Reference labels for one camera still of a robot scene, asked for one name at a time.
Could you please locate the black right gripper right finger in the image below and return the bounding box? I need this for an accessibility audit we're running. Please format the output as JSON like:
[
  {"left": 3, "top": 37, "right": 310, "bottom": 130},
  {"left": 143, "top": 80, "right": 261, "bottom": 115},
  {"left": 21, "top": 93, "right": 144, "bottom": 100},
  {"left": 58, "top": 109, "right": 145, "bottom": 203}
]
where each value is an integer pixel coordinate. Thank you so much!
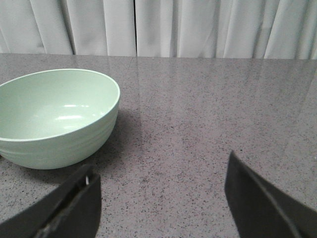
[{"left": 224, "top": 152, "right": 317, "bottom": 238}]

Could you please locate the white curtain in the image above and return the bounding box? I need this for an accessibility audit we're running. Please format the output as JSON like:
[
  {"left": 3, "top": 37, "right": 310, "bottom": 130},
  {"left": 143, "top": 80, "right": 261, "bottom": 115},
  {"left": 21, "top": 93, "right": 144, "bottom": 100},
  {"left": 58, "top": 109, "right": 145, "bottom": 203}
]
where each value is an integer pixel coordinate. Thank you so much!
[{"left": 0, "top": 0, "right": 317, "bottom": 60}]

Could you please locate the green ribbed bowl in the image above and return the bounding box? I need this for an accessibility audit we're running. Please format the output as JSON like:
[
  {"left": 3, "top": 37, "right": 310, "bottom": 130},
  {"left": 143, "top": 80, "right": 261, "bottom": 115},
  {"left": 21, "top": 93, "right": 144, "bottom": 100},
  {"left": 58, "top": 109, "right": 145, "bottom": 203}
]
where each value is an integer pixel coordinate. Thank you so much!
[{"left": 0, "top": 68, "right": 120, "bottom": 170}]

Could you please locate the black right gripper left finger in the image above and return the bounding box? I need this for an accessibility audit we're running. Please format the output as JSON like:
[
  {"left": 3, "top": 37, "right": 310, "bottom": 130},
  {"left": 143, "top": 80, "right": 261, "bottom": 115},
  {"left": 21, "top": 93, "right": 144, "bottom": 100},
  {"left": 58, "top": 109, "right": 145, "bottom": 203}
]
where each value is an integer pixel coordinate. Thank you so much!
[{"left": 0, "top": 165, "right": 102, "bottom": 238}]

